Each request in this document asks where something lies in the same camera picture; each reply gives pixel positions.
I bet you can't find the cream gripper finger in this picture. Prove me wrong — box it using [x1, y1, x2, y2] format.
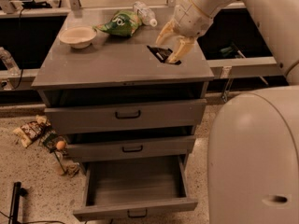
[166, 36, 195, 63]
[156, 20, 176, 45]

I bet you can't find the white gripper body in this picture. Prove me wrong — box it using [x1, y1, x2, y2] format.
[173, 0, 214, 37]

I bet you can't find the black chocolate rxbar wrapper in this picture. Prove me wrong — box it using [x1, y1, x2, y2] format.
[147, 46, 173, 63]

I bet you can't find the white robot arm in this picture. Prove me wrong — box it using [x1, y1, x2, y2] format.
[156, 0, 299, 224]

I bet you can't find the grey metal drawer cabinet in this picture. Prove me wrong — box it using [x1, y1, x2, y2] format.
[32, 7, 215, 171]

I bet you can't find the grey middle drawer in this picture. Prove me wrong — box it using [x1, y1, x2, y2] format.
[67, 135, 195, 162]

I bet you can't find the grey drawer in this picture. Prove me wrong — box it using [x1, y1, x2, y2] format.
[45, 99, 206, 134]
[73, 156, 197, 221]
[67, 135, 195, 162]

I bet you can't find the grey top drawer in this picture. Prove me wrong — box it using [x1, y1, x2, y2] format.
[45, 99, 206, 134]

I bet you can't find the grey bottom drawer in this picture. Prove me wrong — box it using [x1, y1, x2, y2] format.
[73, 156, 197, 221]

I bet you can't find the clear plastic water bottle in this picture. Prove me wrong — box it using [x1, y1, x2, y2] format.
[133, 1, 158, 27]

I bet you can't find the green chip bag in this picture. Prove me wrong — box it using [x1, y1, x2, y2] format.
[93, 10, 142, 37]

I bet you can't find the green tool in bin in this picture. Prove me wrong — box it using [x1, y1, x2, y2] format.
[220, 42, 246, 59]

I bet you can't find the white paper bowl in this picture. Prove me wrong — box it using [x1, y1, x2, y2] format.
[58, 26, 97, 49]

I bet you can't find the orange ball on floor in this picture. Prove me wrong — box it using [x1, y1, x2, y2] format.
[56, 141, 66, 150]

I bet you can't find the dark green snack bag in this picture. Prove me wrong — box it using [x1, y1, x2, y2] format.
[39, 130, 66, 153]

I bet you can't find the clear bottle at left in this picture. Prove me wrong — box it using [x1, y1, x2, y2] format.
[0, 47, 21, 77]

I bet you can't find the clear bottle on floor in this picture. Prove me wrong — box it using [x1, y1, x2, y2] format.
[49, 152, 65, 175]

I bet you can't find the brown snack bag on floor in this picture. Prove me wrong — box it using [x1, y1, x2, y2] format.
[13, 116, 50, 147]

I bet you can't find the black stand at bottom left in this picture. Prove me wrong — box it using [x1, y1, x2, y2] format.
[8, 181, 28, 224]

